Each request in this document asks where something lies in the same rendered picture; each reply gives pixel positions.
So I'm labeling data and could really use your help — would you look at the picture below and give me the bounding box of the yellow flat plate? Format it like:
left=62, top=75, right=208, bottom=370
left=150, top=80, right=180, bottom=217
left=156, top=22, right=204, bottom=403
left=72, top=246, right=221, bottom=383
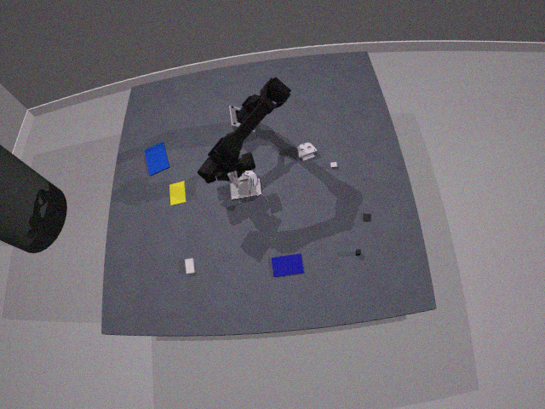
left=169, top=181, right=186, bottom=205

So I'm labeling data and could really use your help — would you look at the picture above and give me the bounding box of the blue flat square plate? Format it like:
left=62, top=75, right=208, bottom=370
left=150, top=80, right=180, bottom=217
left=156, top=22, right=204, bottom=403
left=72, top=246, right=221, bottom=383
left=272, top=253, right=304, bottom=277

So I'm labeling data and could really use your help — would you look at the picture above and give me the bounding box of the blue flat rectangular plate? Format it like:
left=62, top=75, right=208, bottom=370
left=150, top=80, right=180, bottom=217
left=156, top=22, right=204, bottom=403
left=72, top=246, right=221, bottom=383
left=144, top=142, right=170, bottom=176

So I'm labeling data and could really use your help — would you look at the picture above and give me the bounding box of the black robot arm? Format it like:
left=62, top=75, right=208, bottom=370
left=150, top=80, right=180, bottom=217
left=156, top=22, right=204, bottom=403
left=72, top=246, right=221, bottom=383
left=198, top=78, right=291, bottom=181

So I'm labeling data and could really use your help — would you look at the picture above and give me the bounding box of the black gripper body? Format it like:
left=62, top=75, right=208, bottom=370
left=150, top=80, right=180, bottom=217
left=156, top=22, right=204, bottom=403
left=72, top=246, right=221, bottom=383
left=215, top=153, right=255, bottom=178

